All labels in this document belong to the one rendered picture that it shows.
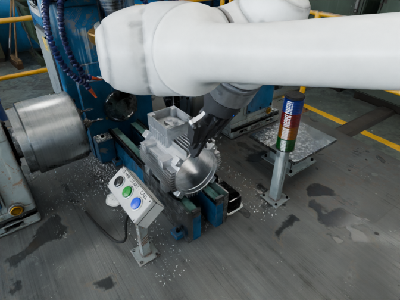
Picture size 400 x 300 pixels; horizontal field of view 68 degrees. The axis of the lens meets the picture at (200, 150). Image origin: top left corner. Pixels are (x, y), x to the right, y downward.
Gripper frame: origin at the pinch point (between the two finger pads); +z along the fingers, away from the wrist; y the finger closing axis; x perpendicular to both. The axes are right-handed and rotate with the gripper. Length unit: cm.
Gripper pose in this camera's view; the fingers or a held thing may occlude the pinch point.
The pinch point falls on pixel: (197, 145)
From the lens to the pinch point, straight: 72.7
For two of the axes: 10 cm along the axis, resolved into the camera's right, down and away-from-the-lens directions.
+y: -8.2, 3.2, -4.8
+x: 5.0, 8.1, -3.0
